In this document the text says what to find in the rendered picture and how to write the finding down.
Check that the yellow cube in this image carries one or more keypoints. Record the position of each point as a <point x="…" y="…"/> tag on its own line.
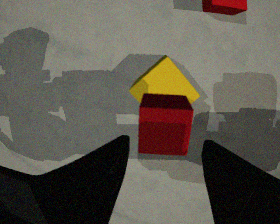
<point x="163" y="78"/>

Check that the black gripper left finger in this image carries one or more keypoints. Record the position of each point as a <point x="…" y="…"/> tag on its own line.
<point x="81" y="192"/>

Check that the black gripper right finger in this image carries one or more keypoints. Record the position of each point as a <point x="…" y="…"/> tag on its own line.
<point x="239" y="192"/>

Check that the dark red cube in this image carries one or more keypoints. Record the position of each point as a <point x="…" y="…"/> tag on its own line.
<point x="224" y="6"/>
<point x="165" y="124"/>

